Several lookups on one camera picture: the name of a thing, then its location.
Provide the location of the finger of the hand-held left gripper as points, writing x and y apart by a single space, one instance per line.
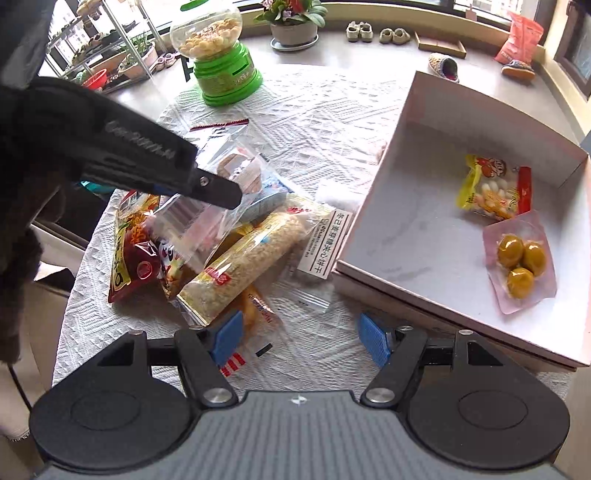
217 189

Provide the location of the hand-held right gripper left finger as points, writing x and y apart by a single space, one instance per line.
227 337

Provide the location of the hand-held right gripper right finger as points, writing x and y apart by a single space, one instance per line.
375 339

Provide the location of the clear zip bag pink sweets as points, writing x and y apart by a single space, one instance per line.
189 230

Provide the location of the yellow mushroom print snack packet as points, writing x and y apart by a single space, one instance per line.
173 274

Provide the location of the red snack packet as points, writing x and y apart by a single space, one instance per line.
134 272

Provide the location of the pink cardboard box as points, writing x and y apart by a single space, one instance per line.
415 221

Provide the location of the clear bag with pastry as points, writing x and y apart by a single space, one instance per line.
242 170

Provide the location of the orange bread packet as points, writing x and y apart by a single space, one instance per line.
259 314

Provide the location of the red bowl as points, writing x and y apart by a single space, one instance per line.
93 79

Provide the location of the long rice cracker packet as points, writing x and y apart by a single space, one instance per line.
244 258

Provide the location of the planter with green shoots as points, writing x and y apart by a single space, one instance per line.
138 57

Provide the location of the white textured tablecloth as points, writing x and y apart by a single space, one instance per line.
300 124

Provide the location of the clear packet white label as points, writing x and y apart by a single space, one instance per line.
323 244

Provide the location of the metal plant rack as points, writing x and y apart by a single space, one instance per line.
115 27

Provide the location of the green snack dispenser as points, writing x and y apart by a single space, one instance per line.
226 74

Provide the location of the white fluffy packet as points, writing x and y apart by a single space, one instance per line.
339 196

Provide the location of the pink packet green olives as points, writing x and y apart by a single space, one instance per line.
517 261

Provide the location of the potted flowering plant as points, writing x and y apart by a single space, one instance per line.
293 30

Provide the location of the yellow bean snack packet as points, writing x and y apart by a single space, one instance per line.
489 191

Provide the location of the small beige shoe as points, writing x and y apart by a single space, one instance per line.
401 37
366 33
386 36
352 31

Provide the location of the grey knitted slipper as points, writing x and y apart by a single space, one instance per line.
443 67

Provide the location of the shallow wooden tray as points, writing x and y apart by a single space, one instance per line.
441 46

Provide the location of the orange blue knitted slipper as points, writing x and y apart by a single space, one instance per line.
518 70

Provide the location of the orange foil packet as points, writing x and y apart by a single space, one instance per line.
519 39

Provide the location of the dark framed panel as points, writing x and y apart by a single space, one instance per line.
575 50

